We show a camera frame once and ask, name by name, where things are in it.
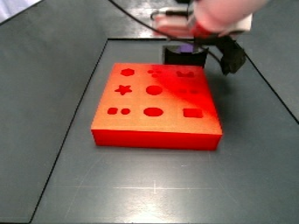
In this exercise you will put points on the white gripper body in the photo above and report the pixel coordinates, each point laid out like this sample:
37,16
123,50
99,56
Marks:
172,22

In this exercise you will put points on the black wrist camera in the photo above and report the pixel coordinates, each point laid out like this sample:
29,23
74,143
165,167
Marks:
233,53

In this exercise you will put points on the black curved fixture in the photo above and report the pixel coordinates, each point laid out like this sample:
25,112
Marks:
186,59

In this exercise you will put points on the red shape sorter board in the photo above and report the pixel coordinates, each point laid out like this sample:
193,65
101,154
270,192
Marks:
157,106

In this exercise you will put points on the purple rectangular block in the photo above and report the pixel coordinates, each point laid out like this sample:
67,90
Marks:
185,48

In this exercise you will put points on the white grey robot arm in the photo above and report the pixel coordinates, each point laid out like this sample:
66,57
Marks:
208,18

